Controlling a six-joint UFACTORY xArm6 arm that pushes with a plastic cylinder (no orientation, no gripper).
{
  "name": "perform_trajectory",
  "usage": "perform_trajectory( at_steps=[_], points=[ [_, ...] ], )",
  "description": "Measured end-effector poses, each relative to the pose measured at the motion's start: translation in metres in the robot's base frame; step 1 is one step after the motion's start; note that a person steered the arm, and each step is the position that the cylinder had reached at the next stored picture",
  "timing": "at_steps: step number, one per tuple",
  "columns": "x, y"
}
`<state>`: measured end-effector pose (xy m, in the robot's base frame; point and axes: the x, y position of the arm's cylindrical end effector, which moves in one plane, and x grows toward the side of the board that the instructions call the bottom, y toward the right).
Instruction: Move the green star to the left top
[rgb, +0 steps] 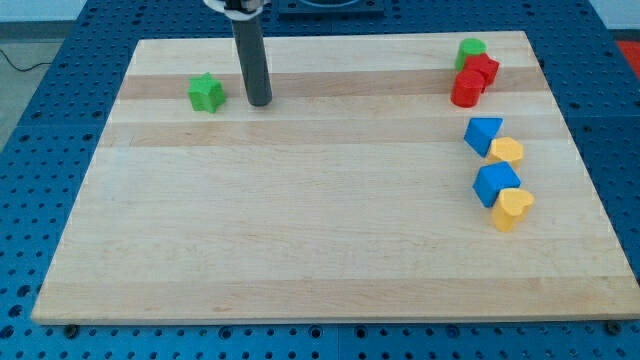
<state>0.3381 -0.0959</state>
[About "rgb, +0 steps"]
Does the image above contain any black cable on floor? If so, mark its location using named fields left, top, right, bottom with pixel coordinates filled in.
left=0, top=48, right=53, bottom=73

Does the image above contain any yellow heart block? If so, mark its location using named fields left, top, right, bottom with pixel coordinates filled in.
left=491, top=188, right=535, bottom=232

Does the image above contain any red star block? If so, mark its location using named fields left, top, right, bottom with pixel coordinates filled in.
left=463, top=53, right=501, bottom=91

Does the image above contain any red cylinder block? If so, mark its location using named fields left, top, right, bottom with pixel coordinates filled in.
left=450, top=70, right=485, bottom=108

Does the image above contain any red object at edge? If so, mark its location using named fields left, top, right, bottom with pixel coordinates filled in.
left=616, top=40, right=640, bottom=78

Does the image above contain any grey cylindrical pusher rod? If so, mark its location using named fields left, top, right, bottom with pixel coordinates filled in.
left=232, top=9, right=272, bottom=107

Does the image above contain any green star block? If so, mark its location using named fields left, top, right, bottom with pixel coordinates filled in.
left=187, top=73, right=226, bottom=113

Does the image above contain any blue triangle block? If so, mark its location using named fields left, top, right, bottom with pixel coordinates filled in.
left=463, top=117, right=503, bottom=157

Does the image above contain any green cylinder block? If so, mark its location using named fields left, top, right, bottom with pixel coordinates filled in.
left=455, top=38, right=487, bottom=71

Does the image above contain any wooden board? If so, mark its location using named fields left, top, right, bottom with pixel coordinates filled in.
left=32, top=31, right=639, bottom=325

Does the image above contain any yellow hexagon block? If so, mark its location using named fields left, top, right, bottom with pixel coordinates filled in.
left=485, top=137, right=524, bottom=170

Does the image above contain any blue cube block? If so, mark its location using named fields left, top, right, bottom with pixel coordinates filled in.
left=472, top=162, right=521, bottom=208

